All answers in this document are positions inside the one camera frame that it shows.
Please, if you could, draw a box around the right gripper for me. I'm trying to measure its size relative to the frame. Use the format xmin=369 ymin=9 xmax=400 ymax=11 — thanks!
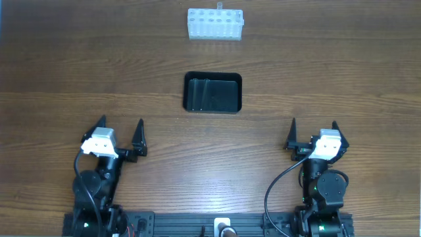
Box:
xmin=284 ymin=117 xmax=351 ymax=162

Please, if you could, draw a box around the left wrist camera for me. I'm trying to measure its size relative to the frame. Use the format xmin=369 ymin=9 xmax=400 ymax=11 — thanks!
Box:
xmin=80 ymin=126 xmax=119 ymax=160

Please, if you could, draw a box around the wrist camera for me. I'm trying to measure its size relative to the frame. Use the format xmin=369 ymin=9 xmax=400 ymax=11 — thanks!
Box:
xmin=80 ymin=126 xmax=119 ymax=160
xmin=309 ymin=128 xmax=343 ymax=161

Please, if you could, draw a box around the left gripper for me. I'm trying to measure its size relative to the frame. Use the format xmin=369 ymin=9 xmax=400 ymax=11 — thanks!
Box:
xmin=81 ymin=115 xmax=148 ymax=164

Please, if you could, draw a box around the mounting rail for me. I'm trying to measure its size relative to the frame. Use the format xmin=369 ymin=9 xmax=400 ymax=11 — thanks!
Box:
xmin=62 ymin=211 xmax=355 ymax=237

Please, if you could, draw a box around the white test tube rack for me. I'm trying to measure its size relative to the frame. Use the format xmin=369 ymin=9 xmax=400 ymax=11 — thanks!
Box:
xmin=187 ymin=8 xmax=245 ymax=41

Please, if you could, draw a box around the black tray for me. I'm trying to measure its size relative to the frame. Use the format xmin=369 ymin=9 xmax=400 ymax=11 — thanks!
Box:
xmin=182 ymin=70 xmax=243 ymax=115

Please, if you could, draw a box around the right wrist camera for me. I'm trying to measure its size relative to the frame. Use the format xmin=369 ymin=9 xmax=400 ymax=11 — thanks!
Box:
xmin=309 ymin=128 xmax=343 ymax=161

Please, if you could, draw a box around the black cable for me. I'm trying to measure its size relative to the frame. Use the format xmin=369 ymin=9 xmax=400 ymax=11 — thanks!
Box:
xmin=264 ymin=149 xmax=316 ymax=237
xmin=73 ymin=149 xmax=103 ymax=237

